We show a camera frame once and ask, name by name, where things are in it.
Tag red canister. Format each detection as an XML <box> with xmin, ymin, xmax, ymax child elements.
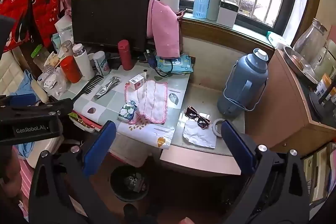
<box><xmin>60</xmin><ymin>55</ymin><xmax>82</xmax><ymax>83</ymax></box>

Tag black trash bin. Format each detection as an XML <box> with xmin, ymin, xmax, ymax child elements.
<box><xmin>110</xmin><ymin>165</ymin><xmax>150</xmax><ymax>202</ymax></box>

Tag blue wet wipes packet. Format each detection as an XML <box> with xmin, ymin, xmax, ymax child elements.
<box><xmin>155</xmin><ymin>54</ymin><xmax>193</xmax><ymax>75</ymax></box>

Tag blue thermos flask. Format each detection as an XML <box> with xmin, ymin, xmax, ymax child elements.
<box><xmin>217</xmin><ymin>48</ymin><xmax>269</xmax><ymax>117</ymax></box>

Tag beige bottle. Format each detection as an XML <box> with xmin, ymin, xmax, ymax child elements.
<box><xmin>61</xmin><ymin>40</ymin><xmax>74</xmax><ymax>56</ymax></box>

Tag white green packet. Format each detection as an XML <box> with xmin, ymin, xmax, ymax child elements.
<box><xmin>54</xmin><ymin>15</ymin><xmax>74</xmax><ymax>52</ymax></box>

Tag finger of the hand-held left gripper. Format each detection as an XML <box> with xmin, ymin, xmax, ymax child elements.
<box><xmin>0</xmin><ymin>93</ymin><xmax>37</xmax><ymax>109</ymax></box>
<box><xmin>34</xmin><ymin>98</ymin><xmax>74</xmax><ymax>117</ymax></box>

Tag white box device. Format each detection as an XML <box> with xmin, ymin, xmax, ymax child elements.
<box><xmin>217</xmin><ymin>0</ymin><xmax>239</xmax><ymax>29</ymax></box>

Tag clear jar with green lid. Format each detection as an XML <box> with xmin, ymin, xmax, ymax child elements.
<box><xmin>31</xmin><ymin>44</ymin><xmax>51</xmax><ymax>72</ymax></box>

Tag pale green tumbler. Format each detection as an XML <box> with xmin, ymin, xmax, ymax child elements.
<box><xmin>206</xmin><ymin>0</ymin><xmax>225</xmax><ymax>21</ymax></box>

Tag white tape roll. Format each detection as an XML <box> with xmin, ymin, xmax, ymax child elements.
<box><xmin>212</xmin><ymin>118</ymin><xmax>227</xmax><ymax>138</ymax></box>

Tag white drawer unit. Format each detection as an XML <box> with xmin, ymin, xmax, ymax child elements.
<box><xmin>302</xmin><ymin>143</ymin><xmax>336</xmax><ymax>203</ymax></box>

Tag pink striped cloth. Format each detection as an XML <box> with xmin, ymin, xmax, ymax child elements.
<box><xmin>13</xmin><ymin>148</ymin><xmax>34</xmax><ymax>214</ymax></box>

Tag metal tray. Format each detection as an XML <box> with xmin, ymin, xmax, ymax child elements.
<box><xmin>283</xmin><ymin>46</ymin><xmax>319</xmax><ymax>85</ymax></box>

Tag black comb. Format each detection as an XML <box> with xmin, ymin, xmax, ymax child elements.
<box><xmin>76</xmin><ymin>74</ymin><xmax>105</xmax><ymax>95</ymax></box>

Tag white cushioned chair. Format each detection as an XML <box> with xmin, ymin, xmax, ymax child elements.
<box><xmin>0</xmin><ymin>51</ymin><xmax>49</xmax><ymax>104</ymax></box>

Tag dark sunglasses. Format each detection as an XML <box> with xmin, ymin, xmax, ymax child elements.
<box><xmin>184</xmin><ymin>106</ymin><xmax>210</xmax><ymax>128</ymax></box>

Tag black monitor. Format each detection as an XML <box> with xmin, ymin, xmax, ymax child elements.
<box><xmin>71</xmin><ymin>0</ymin><xmax>153</xmax><ymax>52</ymax></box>

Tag white paper sheet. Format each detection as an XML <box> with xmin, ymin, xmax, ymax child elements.
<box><xmin>183</xmin><ymin>120</ymin><xmax>217</xmax><ymax>149</ymax></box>

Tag blue cloth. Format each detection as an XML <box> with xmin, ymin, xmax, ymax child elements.
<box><xmin>10</xmin><ymin>70</ymin><xmax>40</xmax><ymax>98</ymax></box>

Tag glass jar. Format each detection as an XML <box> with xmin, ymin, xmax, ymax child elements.
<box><xmin>293</xmin><ymin>18</ymin><xmax>328</xmax><ymax>67</ymax></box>

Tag white thermos bottle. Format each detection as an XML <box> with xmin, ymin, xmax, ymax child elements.
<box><xmin>72</xmin><ymin>43</ymin><xmax>95</xmax><ymax>81</ymax></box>

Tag pale green kettle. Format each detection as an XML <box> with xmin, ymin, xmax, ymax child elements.
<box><xmin>314</xmin><ymin>39</ymin><xmax>336</xmax><ymax>80</ymax></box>

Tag red thermos bottle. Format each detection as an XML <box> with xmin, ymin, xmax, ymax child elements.
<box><xmin>118</xmin><ymin>39</ymin><xmax>133</xmax><ymax>71</ymax></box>

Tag clear plastic bag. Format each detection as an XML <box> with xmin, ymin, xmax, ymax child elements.
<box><xmin>38</xmin><ymin>67</ymin><xmax>69</xmax><ymax>100</ymax></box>

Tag black cable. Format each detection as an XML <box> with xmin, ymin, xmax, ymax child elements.
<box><xmin>151</xmin><ymin>55</ymin><xmax>174</xmax><ymax>78</ymax></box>

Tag white cloth with pink edge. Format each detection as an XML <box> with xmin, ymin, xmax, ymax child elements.
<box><xmin>125</xmin><ymin>80</ymin><xmax>168</xmax><ymax>125</ymax></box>

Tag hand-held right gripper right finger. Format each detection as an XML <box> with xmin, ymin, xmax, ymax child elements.
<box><xmin>220</xmin><ymin>120</ymin><xmax>311</xmax><ymax>224</ymax></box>

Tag small white pink box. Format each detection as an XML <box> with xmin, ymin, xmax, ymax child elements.
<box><xmin>129</xmin><ymin>74</ymin><xmax>145</xmax><ymax>90</ymax></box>

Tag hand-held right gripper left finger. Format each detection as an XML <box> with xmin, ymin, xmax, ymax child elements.
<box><xmin>28</xmin><ymin>120</ymin><xmax>124</xmax><ymax>224</ymax></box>

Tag jar with orange lid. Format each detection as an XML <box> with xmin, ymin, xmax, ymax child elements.
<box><xmin>315</xmin><ymin>74</ymin><xmax>332</xmax><ymax>98</ymax></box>

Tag wooden cabinet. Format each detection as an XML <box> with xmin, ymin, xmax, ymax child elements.
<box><xmin>245</xmin><ymin>48</ymin><xmax>336</xmax><ymax>153</ymax></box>

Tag floral tissue packet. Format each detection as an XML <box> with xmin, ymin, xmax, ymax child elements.
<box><xmin>118</xmin><ymin>100</ymin><xmax>138</xmax><ymax>122</ymax></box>

